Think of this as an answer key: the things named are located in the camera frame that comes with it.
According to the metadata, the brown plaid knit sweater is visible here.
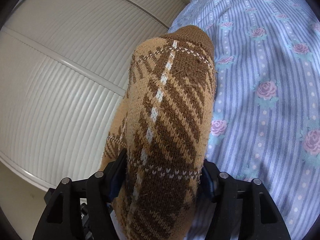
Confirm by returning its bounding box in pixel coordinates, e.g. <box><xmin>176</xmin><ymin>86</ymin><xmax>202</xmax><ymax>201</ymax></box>
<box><xmin>101</xmin><ymin>25</ymin><xmax>216</xmax><ymax>239</ymax></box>

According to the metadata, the cream louvered wardrobe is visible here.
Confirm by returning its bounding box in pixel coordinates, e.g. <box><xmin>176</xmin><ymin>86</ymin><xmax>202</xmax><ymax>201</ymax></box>
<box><xmin>1</xmin><ymin>0</ymin><xmax>190</xmax><ymax>190</ymax></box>

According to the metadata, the blue floral striped duvet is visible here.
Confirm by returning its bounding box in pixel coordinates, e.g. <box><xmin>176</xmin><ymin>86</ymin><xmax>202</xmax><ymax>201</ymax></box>
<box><xmin>167</xmin><ymin>0</ymin><xmax>319</xmax><ymax>239</ymax></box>

